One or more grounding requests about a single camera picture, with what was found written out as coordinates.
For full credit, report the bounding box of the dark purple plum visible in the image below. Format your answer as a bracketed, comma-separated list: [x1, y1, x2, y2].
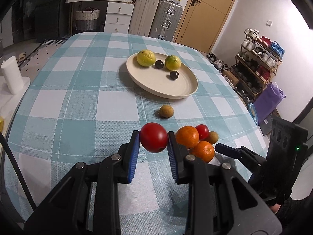
[154, 60, 164, 70]

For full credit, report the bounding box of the yellow-green lemon left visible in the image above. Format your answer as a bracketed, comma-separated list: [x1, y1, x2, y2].
[136, 49, 156, 67]

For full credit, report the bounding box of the woven laundry basket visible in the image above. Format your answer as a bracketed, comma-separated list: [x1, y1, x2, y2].
[75, 7, 100, 31]

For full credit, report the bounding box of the yellow-green lemon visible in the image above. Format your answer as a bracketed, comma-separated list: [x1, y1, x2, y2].
[165, 55, 181, 71]
[136, 49, 156, 67]

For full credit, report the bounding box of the shoe rack with shoes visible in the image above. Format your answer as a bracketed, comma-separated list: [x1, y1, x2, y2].
[230, 28, 285, 103]

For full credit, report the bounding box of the small orange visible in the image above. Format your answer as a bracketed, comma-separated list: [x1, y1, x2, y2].
[189, 141, 215, 163]

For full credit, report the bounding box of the beige suitcase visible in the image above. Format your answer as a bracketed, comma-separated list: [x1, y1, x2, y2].
[128, 0, 160, 37]

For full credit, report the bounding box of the yellow-green lemon right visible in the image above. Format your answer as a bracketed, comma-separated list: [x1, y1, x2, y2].
[165, 55, 181, 71]

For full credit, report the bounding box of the cream oval plate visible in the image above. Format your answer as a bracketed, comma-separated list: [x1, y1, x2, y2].
[126, 54, 198, 99]

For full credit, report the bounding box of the silver suitcase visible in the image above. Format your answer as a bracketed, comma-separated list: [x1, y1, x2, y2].
[149, 0, 183, 41]

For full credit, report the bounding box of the brown kiwi-like fruit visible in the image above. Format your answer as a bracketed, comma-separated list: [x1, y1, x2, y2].
[204, 131, 219, 145]

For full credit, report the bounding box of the white paper roll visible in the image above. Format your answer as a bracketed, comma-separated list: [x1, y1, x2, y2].
[1, 56, 24, 95]

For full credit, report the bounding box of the small red tomato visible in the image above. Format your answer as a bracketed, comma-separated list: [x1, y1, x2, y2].
[195, 124, 210, 141]

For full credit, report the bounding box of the white drawer desk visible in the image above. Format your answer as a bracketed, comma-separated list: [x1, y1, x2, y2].
[66, 0, 134, 33]

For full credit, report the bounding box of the teal checkered tablecloth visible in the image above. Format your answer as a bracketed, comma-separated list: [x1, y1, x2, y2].
[8, 32, 268, 234]

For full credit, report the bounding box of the purple bag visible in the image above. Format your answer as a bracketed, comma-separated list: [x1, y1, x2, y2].
[252, 82, 286, 125]

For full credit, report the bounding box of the brown longan fruit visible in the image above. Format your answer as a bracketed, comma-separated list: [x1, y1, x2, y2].
[155, 105, 174, 119]

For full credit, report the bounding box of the large orange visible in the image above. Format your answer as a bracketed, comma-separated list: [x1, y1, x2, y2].
[176, 126, 200, 149]

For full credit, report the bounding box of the wooden door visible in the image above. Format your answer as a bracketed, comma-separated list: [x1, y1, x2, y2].
[174, 0, 235, 53]

